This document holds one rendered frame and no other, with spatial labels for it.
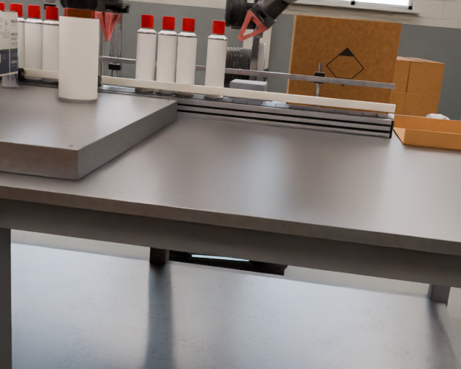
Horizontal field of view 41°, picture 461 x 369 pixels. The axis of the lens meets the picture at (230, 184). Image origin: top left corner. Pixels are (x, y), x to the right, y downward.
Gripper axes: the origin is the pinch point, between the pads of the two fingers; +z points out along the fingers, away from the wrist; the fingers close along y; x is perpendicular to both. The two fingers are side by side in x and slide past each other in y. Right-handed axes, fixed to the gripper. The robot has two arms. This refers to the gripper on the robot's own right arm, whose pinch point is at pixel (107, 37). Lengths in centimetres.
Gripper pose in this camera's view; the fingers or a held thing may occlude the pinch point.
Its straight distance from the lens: 170.9
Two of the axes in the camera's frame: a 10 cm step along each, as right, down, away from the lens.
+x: 1.4, -2.5, 9.6
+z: -0.7, 9.6, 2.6
